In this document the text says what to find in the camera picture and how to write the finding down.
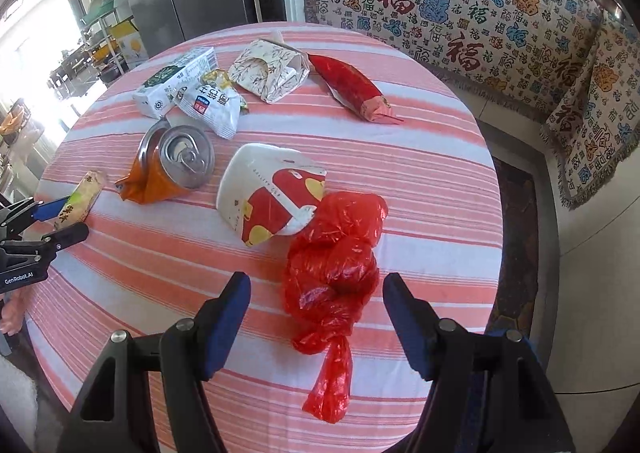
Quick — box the beige green snack stick wrapper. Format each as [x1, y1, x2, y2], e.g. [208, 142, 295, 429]
[52, 170, 107, 233]

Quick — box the white fluffy cloth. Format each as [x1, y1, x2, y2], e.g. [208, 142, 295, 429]
[0, 358, 40, 453]

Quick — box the hexagon pattern floor mat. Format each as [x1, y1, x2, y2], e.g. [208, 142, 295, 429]
[482, 155, 541, 339]

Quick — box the narrow printed cloth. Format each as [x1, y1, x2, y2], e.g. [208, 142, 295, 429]
[542, 13, 640, 211]

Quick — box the white green milk carton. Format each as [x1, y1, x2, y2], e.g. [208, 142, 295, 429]
[132, 47, 219, 120]

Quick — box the white snack packet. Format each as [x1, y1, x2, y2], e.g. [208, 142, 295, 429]
[172, 69, 249, 140]

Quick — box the cardboard box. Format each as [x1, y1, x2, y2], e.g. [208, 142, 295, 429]
[110, 19, 149, 71]

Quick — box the large printed cloth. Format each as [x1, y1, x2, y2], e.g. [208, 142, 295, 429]
[300, 0, 603, 126]

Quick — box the beige patterned paper bag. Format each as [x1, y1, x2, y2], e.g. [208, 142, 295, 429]
[228, 31, 311, 104]

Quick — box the cream kitchen base cabinet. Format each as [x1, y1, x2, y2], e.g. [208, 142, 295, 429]
[537, 173, 640, 394]

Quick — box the red plastic bag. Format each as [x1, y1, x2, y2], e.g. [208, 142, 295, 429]
[281, 191, 389, 425]

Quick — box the person's left hand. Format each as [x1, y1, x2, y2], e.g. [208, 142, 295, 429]
[0, 290, 27, 337]

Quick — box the red sauce packet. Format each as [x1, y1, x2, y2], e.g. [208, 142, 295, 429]
[307, 53, 405, 124]

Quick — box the pink striped tablecloth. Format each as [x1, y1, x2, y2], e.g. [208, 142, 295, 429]
[25, 22, 503, 453]

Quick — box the green storage rack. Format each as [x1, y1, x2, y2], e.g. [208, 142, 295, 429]
[80, 0, 128, 84]

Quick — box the crushed white red paper cup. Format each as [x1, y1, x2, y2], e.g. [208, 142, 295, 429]
[216, 143, 328, 248]

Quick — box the crushed orange drink can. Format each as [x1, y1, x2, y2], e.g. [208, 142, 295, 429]
[115, 117, 216, 205]

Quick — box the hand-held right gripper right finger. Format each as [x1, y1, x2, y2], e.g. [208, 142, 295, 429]
[382, 272, 576, 453]

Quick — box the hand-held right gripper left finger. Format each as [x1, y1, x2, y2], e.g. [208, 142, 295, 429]
[55, 271, 252, 453]

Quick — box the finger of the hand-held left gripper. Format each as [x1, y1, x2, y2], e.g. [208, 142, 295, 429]
[27, 222, 90, 260]
[0, 197, 69, 236]

